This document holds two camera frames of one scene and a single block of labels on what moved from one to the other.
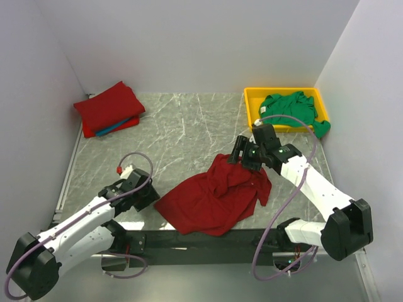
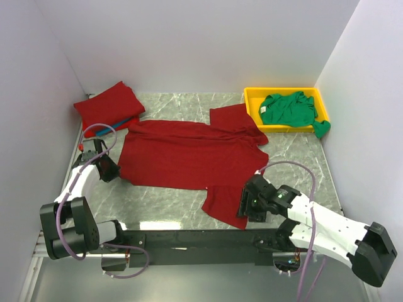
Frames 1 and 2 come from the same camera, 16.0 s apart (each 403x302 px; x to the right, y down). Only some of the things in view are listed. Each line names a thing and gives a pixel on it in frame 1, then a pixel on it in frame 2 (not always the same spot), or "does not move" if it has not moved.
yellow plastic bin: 253,97 does not move
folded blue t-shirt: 103,131 does not move
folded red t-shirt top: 111,107 does not move
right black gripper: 247,152 to 244,202
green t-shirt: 296,104 does not move
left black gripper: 146,192 to 107,168
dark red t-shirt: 217,199 to 222,156
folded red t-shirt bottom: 89,133 does not move
